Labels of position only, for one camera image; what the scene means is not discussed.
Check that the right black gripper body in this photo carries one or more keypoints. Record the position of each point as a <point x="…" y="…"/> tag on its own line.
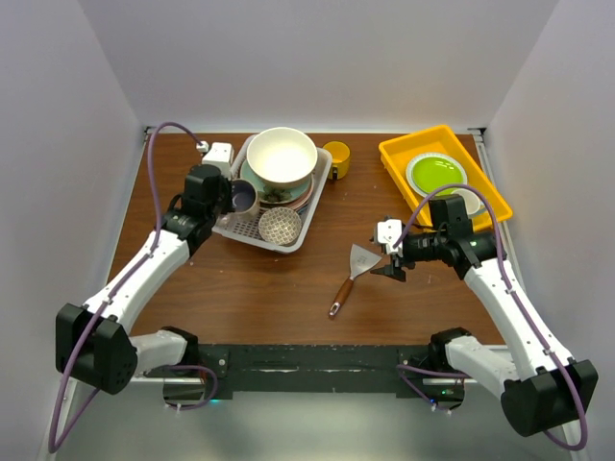
<point x="423" y="246"/>

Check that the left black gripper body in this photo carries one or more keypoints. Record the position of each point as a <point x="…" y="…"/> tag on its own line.
<point x="223" y="205"/>

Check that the pink mug purple interior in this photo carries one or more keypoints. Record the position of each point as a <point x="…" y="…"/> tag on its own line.
<point x="245" y="200"/>

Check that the white perforated plastic basket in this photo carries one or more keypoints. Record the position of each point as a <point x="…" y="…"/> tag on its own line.
<point x="247" y="231"/>

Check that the mint green flower plate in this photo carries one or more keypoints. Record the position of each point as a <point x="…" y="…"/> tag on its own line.
<point x="269" y="194"/>

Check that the white bowl patterned inside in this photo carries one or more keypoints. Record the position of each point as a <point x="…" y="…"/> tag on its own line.
<point x="282" y="157"/>

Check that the small brown patterned bowl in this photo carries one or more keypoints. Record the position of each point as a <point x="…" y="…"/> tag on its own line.
<point x="279" y="226"/>

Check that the pink polka dot plate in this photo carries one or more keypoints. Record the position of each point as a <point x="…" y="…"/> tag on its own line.
<point x="296" y="205"/>

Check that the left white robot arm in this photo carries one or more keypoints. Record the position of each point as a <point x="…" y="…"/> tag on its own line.
<point x="94" y="343"/>

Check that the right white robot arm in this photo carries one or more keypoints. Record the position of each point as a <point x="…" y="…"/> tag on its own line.
<point x="541" y="385"/>

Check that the light blue mug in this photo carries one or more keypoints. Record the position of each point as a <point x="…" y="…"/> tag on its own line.
<point x="473" y="204"/>

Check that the green plate white rim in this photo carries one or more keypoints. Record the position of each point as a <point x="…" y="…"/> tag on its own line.
<point x="429" y="171"/>

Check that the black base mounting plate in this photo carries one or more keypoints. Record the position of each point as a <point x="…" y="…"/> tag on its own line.
<point x="327" y="369"/>

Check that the yellow plastic tray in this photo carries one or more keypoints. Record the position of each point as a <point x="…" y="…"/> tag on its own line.
<point x="398" y="152"/>

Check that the yellow mug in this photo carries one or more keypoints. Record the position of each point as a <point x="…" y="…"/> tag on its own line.
<point x="341" y="158"/>

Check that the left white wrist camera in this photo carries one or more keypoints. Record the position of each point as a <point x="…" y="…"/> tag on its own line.
<point x="218" y="154"/>

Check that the wooden handle metal scraper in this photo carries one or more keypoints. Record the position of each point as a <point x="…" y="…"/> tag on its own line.
<point x="361" y="261"/>

